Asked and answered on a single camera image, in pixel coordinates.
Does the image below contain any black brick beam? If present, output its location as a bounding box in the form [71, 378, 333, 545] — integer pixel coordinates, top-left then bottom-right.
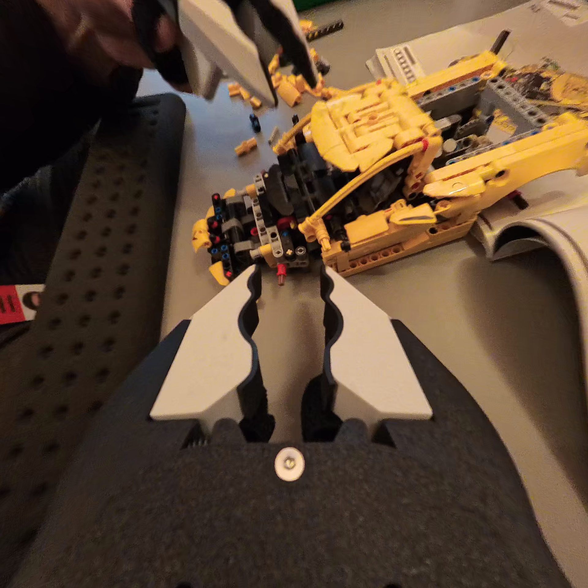
[308, 19, 344, 40]

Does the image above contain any person's left hand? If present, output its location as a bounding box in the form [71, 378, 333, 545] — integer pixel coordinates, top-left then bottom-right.
[40, 0, 182, 70]

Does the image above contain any small red object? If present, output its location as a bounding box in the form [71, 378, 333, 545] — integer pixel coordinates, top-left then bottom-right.
[0, 285, 45, 325]

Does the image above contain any yellow toy brick car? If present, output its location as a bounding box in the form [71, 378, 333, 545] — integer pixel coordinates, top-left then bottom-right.
[192, 51, 588, 285]

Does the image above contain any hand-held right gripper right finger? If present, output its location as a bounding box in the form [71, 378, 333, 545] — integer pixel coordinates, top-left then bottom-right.
[320, 266, 433, 432]

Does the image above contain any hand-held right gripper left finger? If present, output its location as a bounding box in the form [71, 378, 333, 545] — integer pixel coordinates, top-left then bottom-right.
[149, 264, 262, 432]

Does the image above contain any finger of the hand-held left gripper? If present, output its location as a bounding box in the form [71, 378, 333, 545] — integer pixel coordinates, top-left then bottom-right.
[178, 0, 279, 108]
[247, 0, 320, 89]

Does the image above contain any open instruction booklet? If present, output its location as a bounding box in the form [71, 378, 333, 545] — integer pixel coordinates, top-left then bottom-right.
[367, 0, 588, 588]

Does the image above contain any grey desk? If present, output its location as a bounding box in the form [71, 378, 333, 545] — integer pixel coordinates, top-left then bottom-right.
[138, 0, 588, 575]

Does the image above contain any pile of yellow brick parts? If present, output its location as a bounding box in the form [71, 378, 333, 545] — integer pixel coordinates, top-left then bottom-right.
[227, 18, 331, 108]

